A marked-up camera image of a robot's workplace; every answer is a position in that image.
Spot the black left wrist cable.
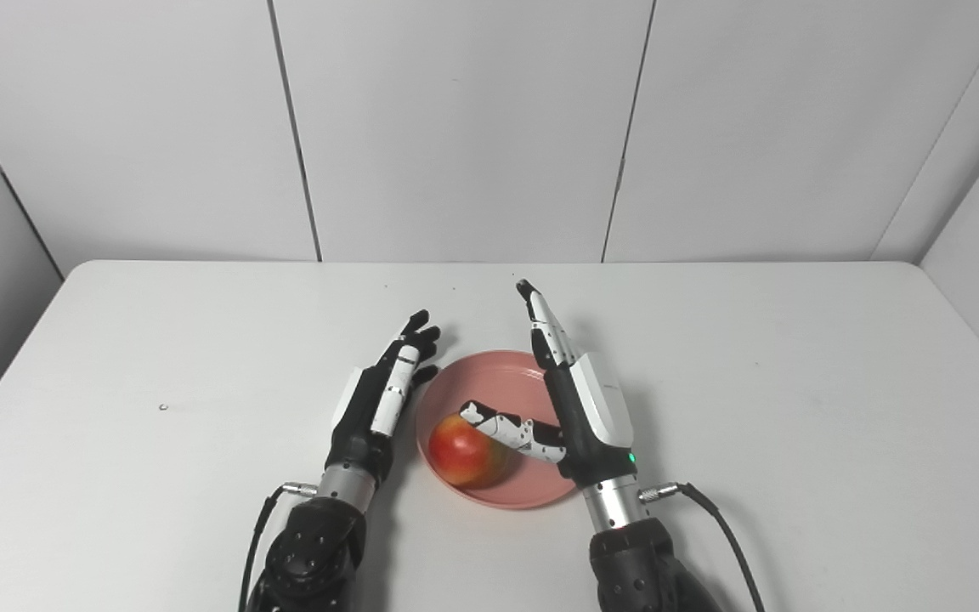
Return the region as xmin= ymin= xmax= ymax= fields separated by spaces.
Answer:
xmin=238 ymin=481 xmax=320 ymax=612

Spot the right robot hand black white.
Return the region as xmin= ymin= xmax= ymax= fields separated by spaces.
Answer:
xmin=458 ymin=279 xmax=636 ymax=490

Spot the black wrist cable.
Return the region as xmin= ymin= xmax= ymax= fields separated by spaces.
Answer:
xmin=637 ymin=480 xmax=767 ymax=612
xmin=238 ymin=481 xmax=320 ymax=612

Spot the pink round plate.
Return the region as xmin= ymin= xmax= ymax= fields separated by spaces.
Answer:
xmin=415 ymin=350 xmax=580 ymax=511

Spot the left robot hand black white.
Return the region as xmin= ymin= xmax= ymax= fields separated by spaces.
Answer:
xmin=325 ymin=309 xmax=443 ymax=490

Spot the red yellow apple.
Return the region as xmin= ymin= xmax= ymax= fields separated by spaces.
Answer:
xmin=427 ymin=413 xmax=512 ymax=490

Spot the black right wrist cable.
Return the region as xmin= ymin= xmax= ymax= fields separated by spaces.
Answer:
xmin=637 ymin=480 xmax=767 ymax=612

